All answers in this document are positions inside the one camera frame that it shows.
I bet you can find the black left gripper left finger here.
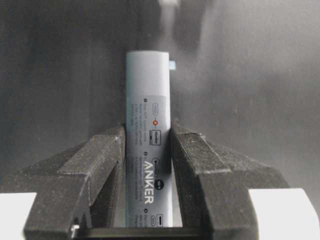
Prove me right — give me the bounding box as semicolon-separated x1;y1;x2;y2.
9;125;126;240

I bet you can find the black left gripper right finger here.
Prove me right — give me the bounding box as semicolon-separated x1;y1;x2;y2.
170;123;289;240

